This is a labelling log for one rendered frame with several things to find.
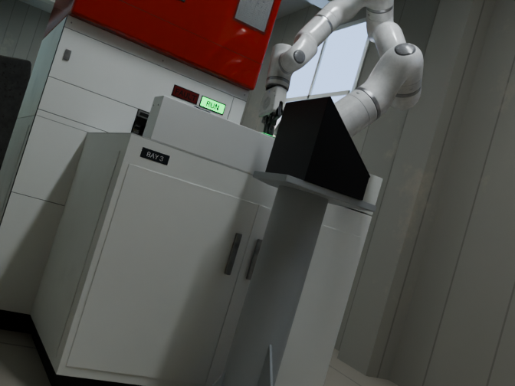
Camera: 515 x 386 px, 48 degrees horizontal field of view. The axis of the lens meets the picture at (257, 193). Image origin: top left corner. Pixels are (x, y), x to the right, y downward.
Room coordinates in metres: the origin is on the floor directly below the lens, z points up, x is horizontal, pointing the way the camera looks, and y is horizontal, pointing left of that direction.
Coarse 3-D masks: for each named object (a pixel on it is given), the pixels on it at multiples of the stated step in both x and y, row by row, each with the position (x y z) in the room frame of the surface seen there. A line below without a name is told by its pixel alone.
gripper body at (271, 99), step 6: (270, 90) 1.99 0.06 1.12; (276, 90) 1.96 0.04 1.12; (282, 90) 1.96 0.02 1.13; (264, 96) 2.01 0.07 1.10; (270, 96) 1.98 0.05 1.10; (276, 96) 1.95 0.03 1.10; (282, 96) 1.96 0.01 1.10; (264, 102) 2.00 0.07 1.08; (270, 102) 1.97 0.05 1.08; (276, 102) 1.94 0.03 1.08; (282, 102) 1.96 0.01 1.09; (264, 108) 1.99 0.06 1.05; (270, 108) 1.95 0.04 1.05; (276, 108) 1.94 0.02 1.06; (282, 108) 1.96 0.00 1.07; (264, 114) 1.98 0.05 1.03
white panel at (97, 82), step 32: (64, 32) 2.19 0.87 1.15; (96, 32) 2.24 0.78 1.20; (64, 64) 2.20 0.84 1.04; (96, 64) 2.25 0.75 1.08; (128, 64) 2.31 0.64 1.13; (160, 64) 2.37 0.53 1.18; (64, 96) 2.22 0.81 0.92; (96, 96) 2.27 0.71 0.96; (128, 96) 2.33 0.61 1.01; (224, 96) 2.51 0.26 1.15; (96, 128) 2.29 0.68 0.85; (128, 128) 2.35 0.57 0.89
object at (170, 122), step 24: (168, 96) 1.76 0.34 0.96; (168, 120) 1.77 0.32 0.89; (192, 120) 1.81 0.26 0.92; (216, 120) 1.84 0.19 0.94; (168, 144) 1.78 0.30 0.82; (192, 144) 1.82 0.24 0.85; (216, 144) 1.85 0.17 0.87; (240, 144) 1.89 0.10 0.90; (264, 144) 1.93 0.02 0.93; (240, 168) 1.90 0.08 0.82; (264, 168) 1.94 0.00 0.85
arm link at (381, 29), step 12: (372, 12) 2.09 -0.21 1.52; (384, 12) 2.07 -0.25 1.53; (372, 24) 2.12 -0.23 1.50; (384, 24) 2.01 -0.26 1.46; (396, 24) 2.01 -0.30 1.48; (372, 36) 2.06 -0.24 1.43; (384, 36) 1.97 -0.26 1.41; (396, 36) 1.96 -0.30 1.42; (384, 48) 1.96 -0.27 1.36; (396, 96) 1.88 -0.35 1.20; (408, 96) 1.88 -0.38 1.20; (396, 108) 1.93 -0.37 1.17; (408, 108) 1.93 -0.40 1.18
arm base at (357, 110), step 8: (344, 96) 1.81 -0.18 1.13; (352, 96) 1.79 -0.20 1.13; (360, 96) 1.78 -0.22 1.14; (368, 96) 1.78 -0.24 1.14; (336, 104) 1.78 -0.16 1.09; (344, 104) 1.77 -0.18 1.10; (352, 104) 1.77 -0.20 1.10; (360, 104) 1.77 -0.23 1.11; (368, 104) 1.78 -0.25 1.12; (344, 112) 1.76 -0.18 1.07; (352, 112) 1.76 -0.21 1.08; (360, 112) 1.77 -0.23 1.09; (368, 112) 1.78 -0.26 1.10; (376, 112) 1.80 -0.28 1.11; (344, 120) 1.75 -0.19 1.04; (352, 120) 1.76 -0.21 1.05; (360, 120) 1.78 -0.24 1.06; (368, 120) 1.80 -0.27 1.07; (352, 128) 1.77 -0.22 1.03; (360, 128) 1.80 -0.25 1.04; (352, 136) 1.80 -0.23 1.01
